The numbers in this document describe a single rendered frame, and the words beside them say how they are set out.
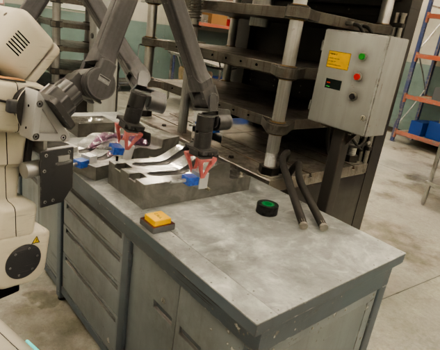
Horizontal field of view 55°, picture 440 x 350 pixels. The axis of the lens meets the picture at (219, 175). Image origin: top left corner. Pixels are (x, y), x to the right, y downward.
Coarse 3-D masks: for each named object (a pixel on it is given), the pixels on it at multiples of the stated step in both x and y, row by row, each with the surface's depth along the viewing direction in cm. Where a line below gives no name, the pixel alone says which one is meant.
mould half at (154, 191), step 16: (112, 160) 158; (128, 160) 160; (144, 160) 164; (160, 160) 168; (176, 160) 166; (192, 160) 164; (224, 160) 163; (112, 176) 157; (128, 176) 148; (160, 176) 150; (176, 176) 153; (224, 176) 163; (240, 176) 170; (128, 192) 149; (144, 192) 141; (160, 192) 145; (176, 192) 150; (192, 192) 155; (208, 192) 160; (224, 192) 166; (144, 208) 143
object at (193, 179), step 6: (186, 174) 138; (192, 174) 139; (198, 174) 138; (174, 180) 134; (180, 180) 135; (186, 180) 136; (192, 180) 136; (198, 180) 138; (204, 180) 139; (198, 186) 138; (204, 186) 140
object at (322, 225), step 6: (300, 186) 168; (306, 186) 167; (306, 192) 163; (306, 198) 161; (312, 198) 160; (312, 204) 156; (312, 210) 154; (318, 210) 152; (318, 216) 149; (318, 222) 147; (324, 222) 146; (324, 228) 146
